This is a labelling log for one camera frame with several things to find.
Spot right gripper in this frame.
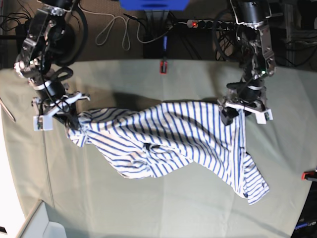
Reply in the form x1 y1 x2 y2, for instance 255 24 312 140
31 79 91 129

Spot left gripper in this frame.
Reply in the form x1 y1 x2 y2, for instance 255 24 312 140
217 79 270 125

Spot blue white striped t-shirt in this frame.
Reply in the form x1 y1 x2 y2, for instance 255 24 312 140
66 101 269 205

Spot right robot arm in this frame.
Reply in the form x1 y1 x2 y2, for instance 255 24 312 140
14 0 90 131

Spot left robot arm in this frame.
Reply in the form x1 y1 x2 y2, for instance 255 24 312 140
211 0 276 125

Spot green table cloth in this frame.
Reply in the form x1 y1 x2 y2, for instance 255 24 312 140
0 67 317 238

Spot red black clamp top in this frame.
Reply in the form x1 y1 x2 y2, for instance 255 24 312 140
159 59 167 75

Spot red black clamp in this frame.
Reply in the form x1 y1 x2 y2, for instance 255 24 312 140
301 171 317 182
159 59 167 75

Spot white power strip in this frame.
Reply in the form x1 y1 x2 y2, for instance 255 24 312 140
186 19 235 31

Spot red black clamp right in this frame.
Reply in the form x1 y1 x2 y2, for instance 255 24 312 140
301 171 317 182

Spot white bin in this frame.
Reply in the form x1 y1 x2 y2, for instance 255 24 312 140
16 199 67 238

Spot blue box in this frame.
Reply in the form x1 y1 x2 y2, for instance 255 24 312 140
119 0 189 10

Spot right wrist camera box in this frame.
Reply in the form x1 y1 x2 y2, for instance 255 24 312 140
33 115 53 131

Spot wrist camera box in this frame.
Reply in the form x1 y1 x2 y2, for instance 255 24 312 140
256 109 273 124
33 115 53 131

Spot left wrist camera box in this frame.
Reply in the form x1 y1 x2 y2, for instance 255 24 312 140
256 109 273 124

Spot white looped cable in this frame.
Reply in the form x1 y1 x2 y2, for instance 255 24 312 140
78 0 149 51

